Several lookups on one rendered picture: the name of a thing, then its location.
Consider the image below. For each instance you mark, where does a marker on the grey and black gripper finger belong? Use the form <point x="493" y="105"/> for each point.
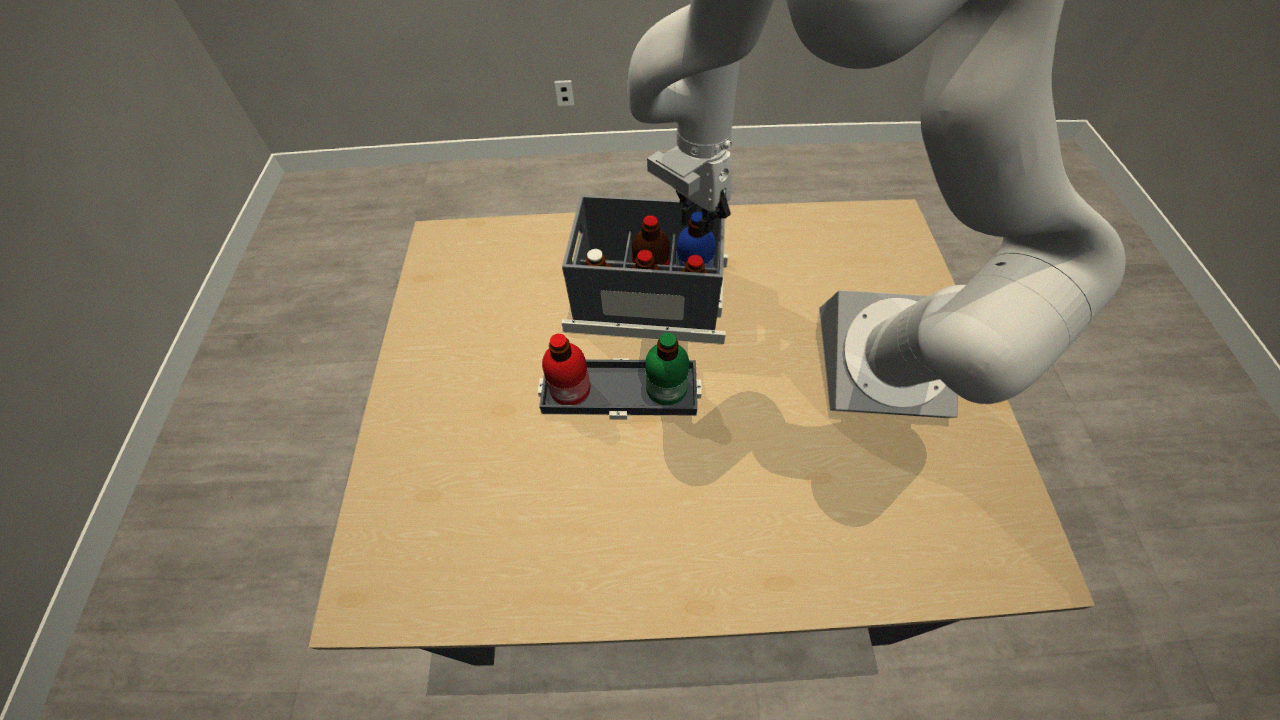
<point x="705" y="225"/>
<point x="688" y="208"/>

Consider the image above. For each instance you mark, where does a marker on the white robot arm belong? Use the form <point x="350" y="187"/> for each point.
<point x="989" y="128"/>

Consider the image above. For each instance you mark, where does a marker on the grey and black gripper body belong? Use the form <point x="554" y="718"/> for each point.
<point x="715" y="175"/>

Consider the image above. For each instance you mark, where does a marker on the blue bottle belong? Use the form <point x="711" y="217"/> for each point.
<point x="689" y="243"/>

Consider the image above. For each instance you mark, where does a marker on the brown bottle with red cap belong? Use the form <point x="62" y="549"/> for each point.
<point x="653" y="239"/>
<point x="645" y="260"/>
<point x="695" y="264"/>

